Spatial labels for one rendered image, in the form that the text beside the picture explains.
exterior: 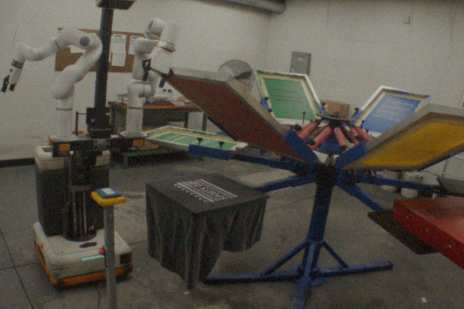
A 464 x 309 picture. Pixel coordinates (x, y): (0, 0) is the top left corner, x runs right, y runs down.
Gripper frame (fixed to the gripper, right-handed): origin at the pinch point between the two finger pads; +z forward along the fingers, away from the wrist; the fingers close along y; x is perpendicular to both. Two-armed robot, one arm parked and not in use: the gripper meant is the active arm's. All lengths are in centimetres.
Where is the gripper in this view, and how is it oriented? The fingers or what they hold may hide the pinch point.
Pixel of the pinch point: (152, 82)
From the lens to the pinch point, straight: 167.5
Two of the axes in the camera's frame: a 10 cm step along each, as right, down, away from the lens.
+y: -6.8, -2.3, -6.9
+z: -3.1, 9.5, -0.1
